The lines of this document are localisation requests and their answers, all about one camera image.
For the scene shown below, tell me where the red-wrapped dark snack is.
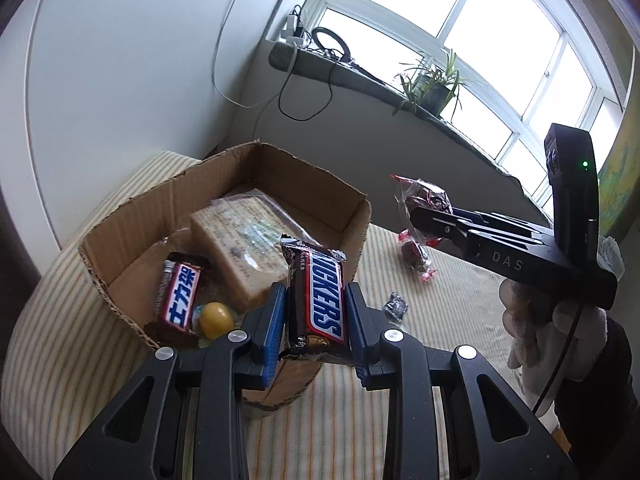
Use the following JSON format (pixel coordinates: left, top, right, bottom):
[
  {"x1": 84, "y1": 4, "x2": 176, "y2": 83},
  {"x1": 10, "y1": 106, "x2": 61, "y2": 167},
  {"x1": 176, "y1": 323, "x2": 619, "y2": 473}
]
[{"x1": 391, "y1": 174, "x2": 454, "y2": 217}]

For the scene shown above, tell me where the brown chocolate bar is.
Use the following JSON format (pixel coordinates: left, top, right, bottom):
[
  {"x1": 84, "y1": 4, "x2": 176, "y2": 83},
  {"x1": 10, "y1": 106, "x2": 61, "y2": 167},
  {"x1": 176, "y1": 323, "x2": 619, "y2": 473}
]
[
  {"x1": 278, "y1": 233, "x2": 349, "y2": 366},
  {"x1": 144, "y1": 252, "x2": 212, "y2": 347}
]

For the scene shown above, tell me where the person's right hand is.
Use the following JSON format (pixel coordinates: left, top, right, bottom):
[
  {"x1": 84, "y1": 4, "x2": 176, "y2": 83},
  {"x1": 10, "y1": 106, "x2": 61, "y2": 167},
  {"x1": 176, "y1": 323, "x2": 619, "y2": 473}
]
[{"x1": 498, "y1": 277, "x2": 609, "y2": 392}]

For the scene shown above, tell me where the cardboard box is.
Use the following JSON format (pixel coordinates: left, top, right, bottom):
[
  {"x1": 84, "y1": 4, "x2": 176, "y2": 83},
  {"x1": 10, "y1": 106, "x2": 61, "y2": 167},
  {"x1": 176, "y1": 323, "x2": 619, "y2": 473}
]
[{"x1": 77, "y1": 141, "x2": 373, "y2": 418}]

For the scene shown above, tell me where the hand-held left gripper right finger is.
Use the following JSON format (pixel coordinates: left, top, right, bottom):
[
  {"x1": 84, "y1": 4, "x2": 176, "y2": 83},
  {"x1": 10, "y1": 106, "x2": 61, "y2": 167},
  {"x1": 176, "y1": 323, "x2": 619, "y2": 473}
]
[{"x1": 344, "y1": 283, "x2": 576, "y2": 480}]

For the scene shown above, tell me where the white wardrobe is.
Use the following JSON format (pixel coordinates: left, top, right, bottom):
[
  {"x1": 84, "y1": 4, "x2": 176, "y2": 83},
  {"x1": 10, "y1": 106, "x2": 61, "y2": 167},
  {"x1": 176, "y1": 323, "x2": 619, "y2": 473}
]
[{"x1": 0, "y1": 0, "x2": 313, "y2": 266}]

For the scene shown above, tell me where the person's right forearm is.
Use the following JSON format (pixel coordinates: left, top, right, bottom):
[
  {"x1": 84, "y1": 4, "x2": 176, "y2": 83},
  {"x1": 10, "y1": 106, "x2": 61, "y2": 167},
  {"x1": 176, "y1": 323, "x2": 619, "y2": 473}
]
[{"x1": 545, "y1": 317, "x2": 640, "y2": 480}]

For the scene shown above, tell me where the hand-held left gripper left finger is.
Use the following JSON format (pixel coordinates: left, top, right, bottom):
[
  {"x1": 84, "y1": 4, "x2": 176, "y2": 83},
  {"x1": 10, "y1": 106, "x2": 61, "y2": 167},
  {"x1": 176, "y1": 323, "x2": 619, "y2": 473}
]
[{"x1": 52, "y1": 282, "x2": 288, "y2": 480}]

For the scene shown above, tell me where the white power strip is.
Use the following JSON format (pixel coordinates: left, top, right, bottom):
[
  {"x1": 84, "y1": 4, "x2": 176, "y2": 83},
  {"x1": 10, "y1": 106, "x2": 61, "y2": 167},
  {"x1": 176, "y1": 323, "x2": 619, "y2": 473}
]
[{"x1": 279, "y1": 4, "x2": 310, "y2": 47}]

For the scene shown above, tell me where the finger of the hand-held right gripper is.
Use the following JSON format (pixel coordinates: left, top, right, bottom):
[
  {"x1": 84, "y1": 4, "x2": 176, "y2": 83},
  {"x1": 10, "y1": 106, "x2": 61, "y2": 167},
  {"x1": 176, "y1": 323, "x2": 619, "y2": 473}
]
[
  {"x1": 409, "y1": 207, "x2": 476, "y2": 257},
  {"x1": 449, "y1": 207, "x2": 553, "y2": 247}
]

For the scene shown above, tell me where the large clear-wrapped biscuit pack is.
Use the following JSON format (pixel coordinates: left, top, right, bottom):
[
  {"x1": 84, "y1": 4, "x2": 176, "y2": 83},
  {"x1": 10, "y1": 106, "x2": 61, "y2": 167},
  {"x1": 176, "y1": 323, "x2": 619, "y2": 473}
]
[{"x1": 189, "y1": 187, "x2": 302, "y2": 313}]

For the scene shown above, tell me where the black ring light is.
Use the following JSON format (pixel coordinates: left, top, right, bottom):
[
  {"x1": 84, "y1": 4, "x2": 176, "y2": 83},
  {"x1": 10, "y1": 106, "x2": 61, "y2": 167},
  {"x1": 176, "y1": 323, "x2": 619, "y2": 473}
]
[{"x1": 310, "y1": 26, "x2": 354, "y2": 65}]

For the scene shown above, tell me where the white-framed window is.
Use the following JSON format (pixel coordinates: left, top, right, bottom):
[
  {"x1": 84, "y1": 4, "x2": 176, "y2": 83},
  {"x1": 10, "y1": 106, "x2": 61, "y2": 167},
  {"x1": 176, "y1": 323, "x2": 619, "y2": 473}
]
[{"x1": 265, "y1": 0, "x2": 632, "y2": 211}]

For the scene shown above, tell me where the small black candy packet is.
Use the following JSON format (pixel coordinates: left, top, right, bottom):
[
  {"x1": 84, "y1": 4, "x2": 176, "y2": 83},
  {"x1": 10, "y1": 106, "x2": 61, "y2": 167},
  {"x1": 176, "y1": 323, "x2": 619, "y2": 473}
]
[{"x1": 381, "y1": 291, "x2": 409, "y2": 320}]

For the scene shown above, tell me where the white cable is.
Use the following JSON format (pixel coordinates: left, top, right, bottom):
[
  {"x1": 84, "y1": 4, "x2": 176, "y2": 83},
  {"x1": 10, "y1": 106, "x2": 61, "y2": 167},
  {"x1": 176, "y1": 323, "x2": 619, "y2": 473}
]
[{"x1": 211, "y1": 0, "x2": 288, "y2": 110}]

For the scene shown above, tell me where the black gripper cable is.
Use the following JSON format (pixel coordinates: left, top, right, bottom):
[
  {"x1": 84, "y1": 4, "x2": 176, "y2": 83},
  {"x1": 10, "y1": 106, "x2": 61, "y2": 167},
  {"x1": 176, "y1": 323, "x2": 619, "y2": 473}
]
[{"x1": 531, "y1": 304, "x2": 585, "y2": 417}]

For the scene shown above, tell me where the wall map poster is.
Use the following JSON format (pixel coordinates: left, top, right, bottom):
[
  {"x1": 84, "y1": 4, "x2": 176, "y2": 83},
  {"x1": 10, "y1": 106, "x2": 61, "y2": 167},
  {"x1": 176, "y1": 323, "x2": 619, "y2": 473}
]
[{"x1": 595, "y1": 45, "x2": 640, "y2": 243}]

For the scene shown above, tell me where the striped table cloth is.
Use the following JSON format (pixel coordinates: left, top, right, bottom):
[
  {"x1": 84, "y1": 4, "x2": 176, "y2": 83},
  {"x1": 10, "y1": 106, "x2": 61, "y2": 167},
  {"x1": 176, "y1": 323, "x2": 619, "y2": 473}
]
[{"x1": 7, "y1": 150, "x2": 573, "y2": 480}]

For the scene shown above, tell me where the potted spider plant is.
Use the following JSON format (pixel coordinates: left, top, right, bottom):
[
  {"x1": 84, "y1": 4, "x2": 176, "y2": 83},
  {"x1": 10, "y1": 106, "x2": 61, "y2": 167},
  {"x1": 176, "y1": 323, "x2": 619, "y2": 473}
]
[{"x1": 391, "y1": 49, "x2": 476, "y2": 125}]

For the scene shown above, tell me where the brown wrapped candy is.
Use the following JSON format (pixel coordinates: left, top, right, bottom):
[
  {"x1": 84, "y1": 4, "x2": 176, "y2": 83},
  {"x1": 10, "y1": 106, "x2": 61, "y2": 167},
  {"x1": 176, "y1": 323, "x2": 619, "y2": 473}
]
[{"x1": 397, "y1": 230, "x2": 437, "y2": 282}]

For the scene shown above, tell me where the yellow ball candy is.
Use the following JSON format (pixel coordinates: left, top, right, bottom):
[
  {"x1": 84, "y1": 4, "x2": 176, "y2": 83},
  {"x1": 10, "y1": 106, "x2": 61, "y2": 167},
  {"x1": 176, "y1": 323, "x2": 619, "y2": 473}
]
[{"x1": 192, "y1": 301, "x2": 237, "y2": 350}]

